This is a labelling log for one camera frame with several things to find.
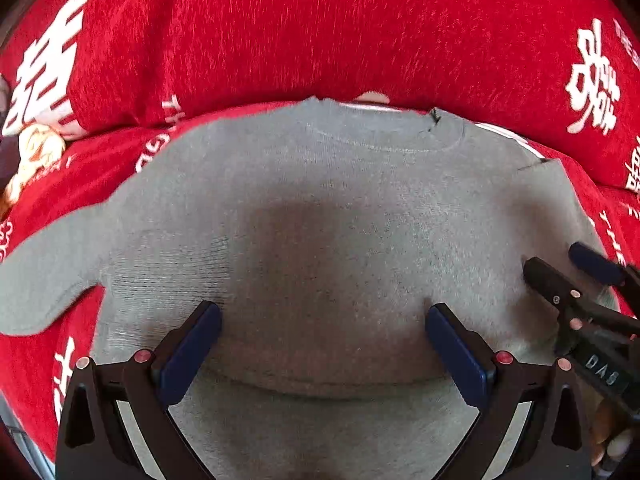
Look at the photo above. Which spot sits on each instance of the dark purple cloth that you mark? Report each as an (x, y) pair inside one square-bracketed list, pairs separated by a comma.
[(9, 159)]

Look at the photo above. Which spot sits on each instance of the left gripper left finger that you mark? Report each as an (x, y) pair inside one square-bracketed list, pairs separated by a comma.
[(156, 379)]

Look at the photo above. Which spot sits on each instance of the orange patterned cloth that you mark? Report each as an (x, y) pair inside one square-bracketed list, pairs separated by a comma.
[(38, 147)]

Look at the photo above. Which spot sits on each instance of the red sofa seat cover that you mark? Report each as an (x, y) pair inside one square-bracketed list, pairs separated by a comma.
[(45, 239)]

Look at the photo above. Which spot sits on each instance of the red sofa back cushion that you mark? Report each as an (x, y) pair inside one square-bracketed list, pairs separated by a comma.
[(564, 73)]

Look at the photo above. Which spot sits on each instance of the grey knitted sweater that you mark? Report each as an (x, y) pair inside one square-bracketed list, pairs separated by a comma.
[(320, 269)]

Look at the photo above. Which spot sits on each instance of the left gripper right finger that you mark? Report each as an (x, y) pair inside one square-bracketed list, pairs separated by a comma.
[(471, 364)]

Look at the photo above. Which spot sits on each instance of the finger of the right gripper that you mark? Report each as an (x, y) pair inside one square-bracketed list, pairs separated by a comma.
[(624, 278), (568, 300)]

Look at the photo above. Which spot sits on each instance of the person's right hand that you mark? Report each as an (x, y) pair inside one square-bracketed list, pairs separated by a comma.
[(610, 439)]

